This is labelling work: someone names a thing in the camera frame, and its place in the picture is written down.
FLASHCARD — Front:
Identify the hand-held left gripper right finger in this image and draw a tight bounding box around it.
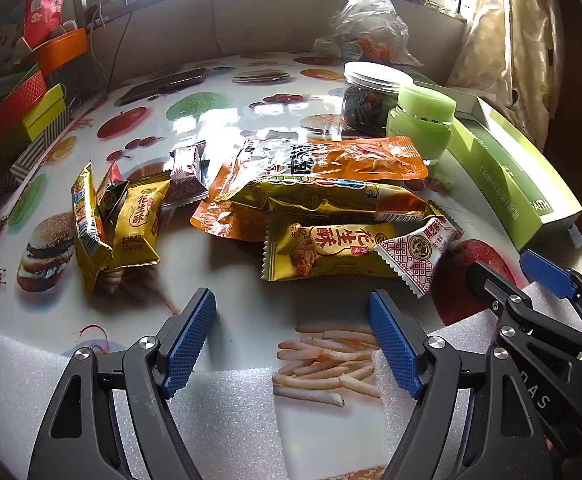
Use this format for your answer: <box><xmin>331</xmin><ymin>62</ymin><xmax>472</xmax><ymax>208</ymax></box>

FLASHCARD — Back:
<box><xmin>367</xmin><ymin>289</ymin><xmax>566</xmax><ymax>480</ymax></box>

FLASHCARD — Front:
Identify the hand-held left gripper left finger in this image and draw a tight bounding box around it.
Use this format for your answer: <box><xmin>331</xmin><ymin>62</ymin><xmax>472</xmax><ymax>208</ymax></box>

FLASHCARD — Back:
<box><xmin>27</xmin><ymin>287</ymin><xmax>218</xmax><ymax>480</ymax></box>

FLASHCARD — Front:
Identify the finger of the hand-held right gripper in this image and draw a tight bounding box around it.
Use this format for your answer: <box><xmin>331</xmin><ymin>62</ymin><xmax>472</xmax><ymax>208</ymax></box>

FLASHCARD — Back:
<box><xmin>519</xmin><ymin>249</ymin><xmax>582</xmax><ymax>341</ymax></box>
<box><xmin>466</xmin><ymin>261</ymin><xmax>582</xmax><ymax>361</ymax></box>

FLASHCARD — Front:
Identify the white red patterned snack packet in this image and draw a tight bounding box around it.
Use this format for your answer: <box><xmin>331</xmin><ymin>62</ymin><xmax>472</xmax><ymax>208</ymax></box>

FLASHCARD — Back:
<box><xmin>375</xmin><ymin>215</ymin><xmax>464</xmax><ymax>298</ymax></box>
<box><xmin>162</xmin><ymin>141</ymin><xmax>211</xmax><ymax>206</ymax></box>

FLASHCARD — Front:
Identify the green cardboard box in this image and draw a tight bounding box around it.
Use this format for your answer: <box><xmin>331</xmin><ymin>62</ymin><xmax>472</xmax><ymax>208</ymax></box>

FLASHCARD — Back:
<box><xmin>411</xmin><ymin>82</ymin><xmax>582</xmax><ymax>252</ymax></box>

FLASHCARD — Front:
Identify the yellow peanut crisp packet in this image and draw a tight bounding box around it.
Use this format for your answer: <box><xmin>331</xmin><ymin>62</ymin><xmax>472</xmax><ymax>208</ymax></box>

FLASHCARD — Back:
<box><xmin>106</xmin><ymin>172</ymin><xmax>172</xmax><ymax>268</ymax></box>
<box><xmin>262</xmin><ymin>210</ymin><xmax>422</xmax><ymax>283</ymax></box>
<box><xmin>70</xmin><ymin>161</ymin><xmax>114</xmax><ymax>298</ymax></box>

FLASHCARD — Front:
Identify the orange white snack packet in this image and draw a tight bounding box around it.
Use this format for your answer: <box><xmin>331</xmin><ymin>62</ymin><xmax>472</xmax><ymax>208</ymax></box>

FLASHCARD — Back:
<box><xmin>221</xmin><ymin>136</ymin><xmax>429</xmax><ymax>196</ymax></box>
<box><xmin>190</xmin><ymin>160</ymin><xmax>272</xmax><ymax>238</ymax></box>

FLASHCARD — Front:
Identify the long gold snack packet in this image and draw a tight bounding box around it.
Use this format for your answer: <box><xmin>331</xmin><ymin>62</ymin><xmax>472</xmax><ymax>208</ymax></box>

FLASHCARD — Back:
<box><xmin>211</xmin><ymin>177</ymin><xmax>444</xmax><ymax>223</ymax></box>

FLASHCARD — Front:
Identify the red black plum candy packet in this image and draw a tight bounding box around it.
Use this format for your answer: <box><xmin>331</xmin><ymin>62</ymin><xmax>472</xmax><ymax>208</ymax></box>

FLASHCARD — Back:
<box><xmin>96</xmin><ymin>160</ymin><xmax>131</xmax><ymax>221</ymax></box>

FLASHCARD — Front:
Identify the green jar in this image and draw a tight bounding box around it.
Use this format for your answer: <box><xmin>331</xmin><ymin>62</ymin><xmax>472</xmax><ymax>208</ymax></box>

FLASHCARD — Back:
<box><xmin>386</xmin><ymin>84</ymin><xmax>458</xmax><ymax>166</ymax></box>

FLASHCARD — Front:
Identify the white foam sheet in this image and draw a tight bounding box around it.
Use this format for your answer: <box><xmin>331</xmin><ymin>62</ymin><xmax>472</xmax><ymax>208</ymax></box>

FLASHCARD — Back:
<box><xmin>0</xmin><ymin>280</ymin><xmax>572</xmax><ymax>480</ymax></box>

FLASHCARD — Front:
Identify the clear jar with dark contents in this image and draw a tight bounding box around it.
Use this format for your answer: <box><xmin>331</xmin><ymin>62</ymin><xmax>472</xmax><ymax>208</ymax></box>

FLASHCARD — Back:
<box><xmin>340</xmin><ymin>61</ymin><xmax>412</xmax><ymax>138</ymax></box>

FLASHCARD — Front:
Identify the cream patterned curtain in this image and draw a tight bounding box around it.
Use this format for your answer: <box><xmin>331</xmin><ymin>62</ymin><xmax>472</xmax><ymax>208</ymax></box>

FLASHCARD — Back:
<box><xmin>446</xmin><ymin>0</ymin><xmax>572</xmax><ymax>151</ymax></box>

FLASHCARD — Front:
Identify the black white striped box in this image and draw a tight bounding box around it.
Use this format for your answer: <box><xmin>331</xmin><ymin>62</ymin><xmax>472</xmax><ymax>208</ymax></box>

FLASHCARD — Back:
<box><xmin>8</xmin><ymin>110</ymin><xmax>92</xmax><ymax>181</ymax></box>

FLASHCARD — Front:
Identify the black smartphone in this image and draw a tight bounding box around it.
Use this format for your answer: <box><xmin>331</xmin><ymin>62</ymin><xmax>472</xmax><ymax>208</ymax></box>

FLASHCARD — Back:
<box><xmin>115</xmin><ymin>67</ymin><xmax>208</xmax><ymax>106</ymax></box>

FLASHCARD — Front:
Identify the yellow-green box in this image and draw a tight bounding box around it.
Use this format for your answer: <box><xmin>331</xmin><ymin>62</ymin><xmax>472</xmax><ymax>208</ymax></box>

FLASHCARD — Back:
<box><xmin>21</xmin><ymin>84</ymin><xmax>72</xmax><ymax>143</ymax></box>

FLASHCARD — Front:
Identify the clear plastic bag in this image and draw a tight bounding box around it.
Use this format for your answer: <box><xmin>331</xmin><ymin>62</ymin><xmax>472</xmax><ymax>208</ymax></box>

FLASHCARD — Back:
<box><xmin>312</xmin><ymin>0</ymin><xmax>424</xmax><ymax>68</ymax></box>

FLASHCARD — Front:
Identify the red textured box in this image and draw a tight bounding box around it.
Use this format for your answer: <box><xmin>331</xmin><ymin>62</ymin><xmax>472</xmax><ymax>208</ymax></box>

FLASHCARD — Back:
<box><xmin>0</xmin><ymin>62</ymin><xmax>47</xmax><ymax>156</ymax></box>

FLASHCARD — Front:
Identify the orange box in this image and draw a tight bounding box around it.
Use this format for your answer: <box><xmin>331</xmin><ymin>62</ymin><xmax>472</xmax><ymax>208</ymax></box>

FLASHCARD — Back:
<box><xmin>31</xmin><ymin>27</ymin><xmax>89</xmax><ymax>76</ymax></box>

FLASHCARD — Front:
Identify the red printed bag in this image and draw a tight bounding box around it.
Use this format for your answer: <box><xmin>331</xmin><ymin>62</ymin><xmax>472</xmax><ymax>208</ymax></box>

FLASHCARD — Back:
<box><xmin>24</xmin><ymin>0</ymin><xmax>72</xmax><ymax>51</ymax></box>

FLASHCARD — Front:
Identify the black cable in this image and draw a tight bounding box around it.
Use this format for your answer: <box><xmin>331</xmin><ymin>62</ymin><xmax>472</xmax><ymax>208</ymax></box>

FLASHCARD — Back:
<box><xmin>106</xmin><ymin>7</ymin><xmax>137</xmax><ymax>91</ymax></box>

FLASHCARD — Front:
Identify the grey cable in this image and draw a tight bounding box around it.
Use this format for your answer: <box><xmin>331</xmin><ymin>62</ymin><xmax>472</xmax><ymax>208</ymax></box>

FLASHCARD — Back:
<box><xmin>198</xmin><ymin>0</ymin><xmax>224</xmax><ymax>58</ymax></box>

